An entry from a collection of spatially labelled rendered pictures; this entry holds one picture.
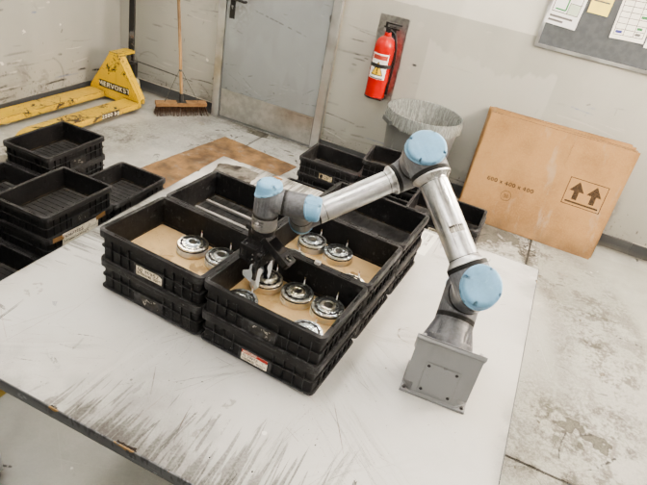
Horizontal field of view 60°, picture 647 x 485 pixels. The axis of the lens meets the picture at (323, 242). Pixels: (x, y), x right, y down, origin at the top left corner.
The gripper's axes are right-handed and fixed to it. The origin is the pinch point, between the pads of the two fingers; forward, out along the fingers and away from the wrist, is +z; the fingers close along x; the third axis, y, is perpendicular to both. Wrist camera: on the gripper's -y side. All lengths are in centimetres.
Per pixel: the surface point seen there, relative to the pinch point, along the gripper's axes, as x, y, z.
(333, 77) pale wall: -288, 145, 20
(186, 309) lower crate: 19.6, 12.3, 5.5
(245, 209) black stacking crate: -36, 36, 2
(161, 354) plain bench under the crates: 30.6, 10.9, 15.2
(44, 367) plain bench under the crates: 55, 30, 15
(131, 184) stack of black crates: -74, 140, 47
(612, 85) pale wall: -317, -53, -30
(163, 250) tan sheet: 6.2, 35.7, 2.1
